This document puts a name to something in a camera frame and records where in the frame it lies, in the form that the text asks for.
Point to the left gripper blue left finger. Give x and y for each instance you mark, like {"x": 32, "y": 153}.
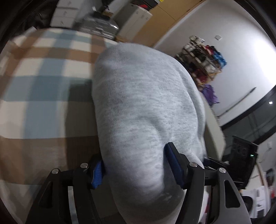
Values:
{"x": 65, "y": 196}

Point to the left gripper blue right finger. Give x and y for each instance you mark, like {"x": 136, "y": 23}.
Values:
{"x": 225, "y": 202}

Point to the light grey hoodie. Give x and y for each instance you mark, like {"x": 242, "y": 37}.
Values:
{"x": 144, "y": 99}

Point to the white washing machine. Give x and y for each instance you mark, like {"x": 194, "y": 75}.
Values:
{"x": 256, "y": 202}

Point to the black framed glass door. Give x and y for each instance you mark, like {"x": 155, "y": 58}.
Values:
{"x": 255, "y": 124}

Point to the long grey pole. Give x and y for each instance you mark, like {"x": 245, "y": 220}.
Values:
{"x": 237, "y": 102}

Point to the purple bag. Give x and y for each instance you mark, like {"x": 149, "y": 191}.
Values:
{"x": 209, "y": 95}

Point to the checkered bed sheet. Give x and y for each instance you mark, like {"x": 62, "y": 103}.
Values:
{"x": 47, "y": 113}

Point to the bamboo shoe rack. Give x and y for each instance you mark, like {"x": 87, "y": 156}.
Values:
{"x": 203, "y": 62}

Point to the wooden door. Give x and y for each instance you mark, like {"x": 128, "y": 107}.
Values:
{"x": 164, "y": 16}

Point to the silver lying suitcase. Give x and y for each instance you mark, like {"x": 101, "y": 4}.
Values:
{"x": 97, "y": 24}

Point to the stacked shoe boxes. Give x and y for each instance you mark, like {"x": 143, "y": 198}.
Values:
{"x": 146, "y": 4}

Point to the white drawer desk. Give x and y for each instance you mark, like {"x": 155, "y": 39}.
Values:
{"x": 65, "y": 13}

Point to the wall switch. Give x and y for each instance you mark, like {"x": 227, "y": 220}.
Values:
{"x": 218, "y": 37}

